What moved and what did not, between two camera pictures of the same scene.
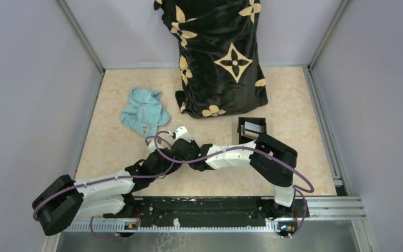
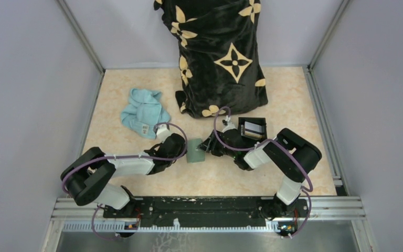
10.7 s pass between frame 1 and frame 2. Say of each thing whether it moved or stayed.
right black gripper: moved
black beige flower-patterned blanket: stayed
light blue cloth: stayed
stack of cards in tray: stayed
